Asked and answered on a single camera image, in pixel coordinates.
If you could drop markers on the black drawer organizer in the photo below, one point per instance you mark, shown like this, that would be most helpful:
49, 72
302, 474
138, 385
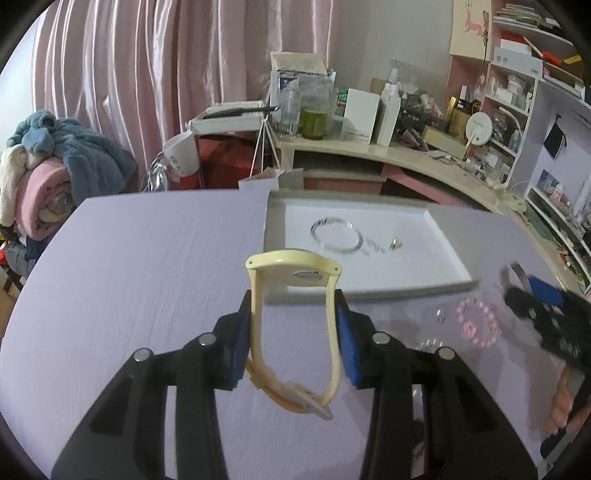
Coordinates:
420, 117

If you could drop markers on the clear plastic bottle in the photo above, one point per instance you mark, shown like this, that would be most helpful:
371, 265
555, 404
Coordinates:
288, 108

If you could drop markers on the round white mirror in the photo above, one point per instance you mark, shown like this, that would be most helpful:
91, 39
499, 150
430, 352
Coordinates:
478, 129

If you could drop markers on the person's right hand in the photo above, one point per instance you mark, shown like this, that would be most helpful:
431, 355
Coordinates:
559, 397

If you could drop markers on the dark green cloth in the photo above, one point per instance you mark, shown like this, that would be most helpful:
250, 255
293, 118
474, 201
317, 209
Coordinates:
540, 226

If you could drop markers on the tall white carton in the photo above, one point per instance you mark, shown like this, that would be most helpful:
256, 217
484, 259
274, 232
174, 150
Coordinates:
388, 120

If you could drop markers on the pink and white shelf unit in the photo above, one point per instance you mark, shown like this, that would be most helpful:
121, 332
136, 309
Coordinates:
549, 92

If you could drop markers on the red cloth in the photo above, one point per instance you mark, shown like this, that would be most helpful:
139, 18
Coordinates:
221, 157

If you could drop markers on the green glass jar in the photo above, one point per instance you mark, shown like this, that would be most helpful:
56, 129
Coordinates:
315, 122

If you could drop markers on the cream cabinet door cat print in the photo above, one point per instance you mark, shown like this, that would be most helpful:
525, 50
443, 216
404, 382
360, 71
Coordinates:
468, 27

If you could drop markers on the pink blanket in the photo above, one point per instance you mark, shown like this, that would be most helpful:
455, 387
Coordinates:
46, 189

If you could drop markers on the white paper bag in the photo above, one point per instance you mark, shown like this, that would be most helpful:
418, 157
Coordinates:
258, 182

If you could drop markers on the green box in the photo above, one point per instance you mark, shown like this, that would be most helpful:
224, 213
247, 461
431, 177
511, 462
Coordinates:
341, 99

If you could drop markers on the silver cuff bangle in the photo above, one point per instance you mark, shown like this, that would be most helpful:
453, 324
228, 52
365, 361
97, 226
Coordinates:
521, 274

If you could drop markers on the pink curtain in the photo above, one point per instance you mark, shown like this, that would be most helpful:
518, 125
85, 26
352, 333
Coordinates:
138, 69

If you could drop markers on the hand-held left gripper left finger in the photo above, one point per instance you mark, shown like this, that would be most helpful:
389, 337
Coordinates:
238, 346

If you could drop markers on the white jewelry tray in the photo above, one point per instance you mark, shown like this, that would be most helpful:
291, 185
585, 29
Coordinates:
415, 263

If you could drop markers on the white blanket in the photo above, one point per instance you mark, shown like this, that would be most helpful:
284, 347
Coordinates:
11, 175

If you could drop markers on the black pouch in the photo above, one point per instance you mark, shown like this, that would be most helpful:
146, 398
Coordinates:
555, 138

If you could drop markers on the blue fleece blanket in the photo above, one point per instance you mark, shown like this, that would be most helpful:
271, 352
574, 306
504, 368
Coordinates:
87, 152

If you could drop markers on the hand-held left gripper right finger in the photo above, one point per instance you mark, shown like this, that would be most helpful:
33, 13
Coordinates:
345, 346

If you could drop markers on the pearl earring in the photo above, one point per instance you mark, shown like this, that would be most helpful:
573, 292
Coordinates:
395, 243

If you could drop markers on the white spray bottle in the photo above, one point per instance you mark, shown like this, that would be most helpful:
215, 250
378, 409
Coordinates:
393, 78

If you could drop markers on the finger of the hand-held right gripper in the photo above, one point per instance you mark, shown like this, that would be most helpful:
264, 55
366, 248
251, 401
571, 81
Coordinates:
547, 293
531, 309

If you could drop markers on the thin silver bangle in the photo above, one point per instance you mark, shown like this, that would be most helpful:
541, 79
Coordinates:
323, 221

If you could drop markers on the yellow wrist watch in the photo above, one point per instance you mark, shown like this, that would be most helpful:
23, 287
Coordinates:
295, 261

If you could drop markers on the flat gold box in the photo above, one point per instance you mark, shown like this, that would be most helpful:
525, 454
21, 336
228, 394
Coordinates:
443, 141

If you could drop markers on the green hand fan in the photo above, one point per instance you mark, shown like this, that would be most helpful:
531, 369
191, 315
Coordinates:
515, 202

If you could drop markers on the white flat box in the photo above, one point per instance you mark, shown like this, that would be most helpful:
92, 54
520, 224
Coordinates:
231, 124

